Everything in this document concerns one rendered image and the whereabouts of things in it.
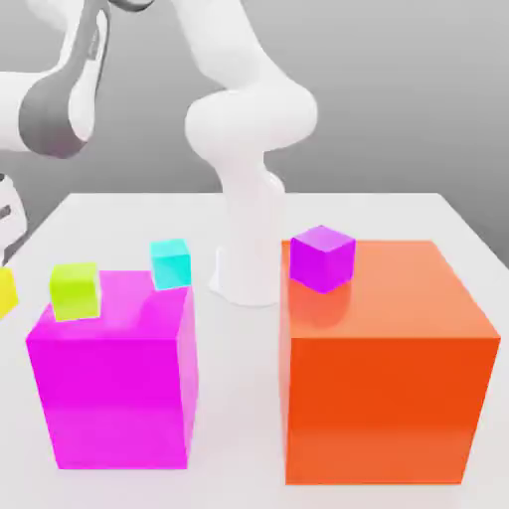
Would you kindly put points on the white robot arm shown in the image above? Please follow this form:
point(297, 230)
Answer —
point(250, 119)

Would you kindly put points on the small purple cube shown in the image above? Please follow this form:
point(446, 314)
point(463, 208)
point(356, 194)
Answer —
point(322, 260)

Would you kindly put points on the small yellow cube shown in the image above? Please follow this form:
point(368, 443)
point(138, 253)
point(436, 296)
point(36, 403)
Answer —
point(6, 292)

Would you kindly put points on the large magenta box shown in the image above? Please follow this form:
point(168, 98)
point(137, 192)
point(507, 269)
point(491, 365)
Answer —
point(111, 397)

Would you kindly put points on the small cyan cube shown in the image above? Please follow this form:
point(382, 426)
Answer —
point(171, 264)

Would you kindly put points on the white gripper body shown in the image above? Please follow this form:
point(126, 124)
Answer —
point(12, 222)

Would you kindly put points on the small lime green cube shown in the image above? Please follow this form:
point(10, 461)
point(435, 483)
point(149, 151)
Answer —
point(74, 292)

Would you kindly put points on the large orange box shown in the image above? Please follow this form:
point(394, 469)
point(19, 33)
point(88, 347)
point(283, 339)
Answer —
point(381, 397)

